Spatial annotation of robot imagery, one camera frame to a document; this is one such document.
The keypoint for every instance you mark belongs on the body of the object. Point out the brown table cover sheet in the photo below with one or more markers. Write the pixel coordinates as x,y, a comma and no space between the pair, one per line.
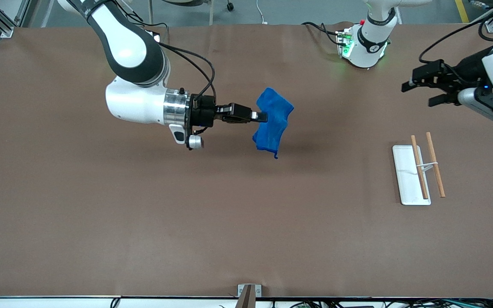
246,214

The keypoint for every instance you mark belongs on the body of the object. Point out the white towel rack wooden rods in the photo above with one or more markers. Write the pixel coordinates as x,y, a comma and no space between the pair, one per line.
409,179

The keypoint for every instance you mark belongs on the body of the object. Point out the office chair base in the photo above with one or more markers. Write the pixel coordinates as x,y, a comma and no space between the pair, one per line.
211,10

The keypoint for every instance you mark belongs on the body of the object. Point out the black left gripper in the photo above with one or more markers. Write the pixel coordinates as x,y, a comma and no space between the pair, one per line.
469,67

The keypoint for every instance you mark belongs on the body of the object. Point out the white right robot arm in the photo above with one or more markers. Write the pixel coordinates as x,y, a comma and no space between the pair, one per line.
131,51

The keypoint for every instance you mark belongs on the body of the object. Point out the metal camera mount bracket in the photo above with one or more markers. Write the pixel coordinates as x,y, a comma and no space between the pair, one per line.
249,293

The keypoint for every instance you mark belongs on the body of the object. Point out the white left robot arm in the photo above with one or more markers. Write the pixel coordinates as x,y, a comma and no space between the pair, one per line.
370,42

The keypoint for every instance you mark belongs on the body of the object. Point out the blue microfibre towel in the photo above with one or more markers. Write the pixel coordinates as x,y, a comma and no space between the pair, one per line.
272,124

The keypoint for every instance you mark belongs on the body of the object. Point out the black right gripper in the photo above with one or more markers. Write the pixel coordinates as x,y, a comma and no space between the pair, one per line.
204,114

